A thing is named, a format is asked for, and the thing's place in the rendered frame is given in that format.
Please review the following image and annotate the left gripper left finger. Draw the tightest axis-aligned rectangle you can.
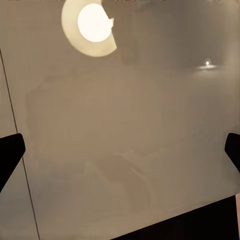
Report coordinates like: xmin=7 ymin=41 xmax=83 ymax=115
xmin=0 ymin=133 xmax=26 ymax=192

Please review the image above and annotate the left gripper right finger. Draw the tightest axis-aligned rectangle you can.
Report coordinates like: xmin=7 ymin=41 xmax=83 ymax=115
xmin=224 ymin=133 xmax=240 ymax=172

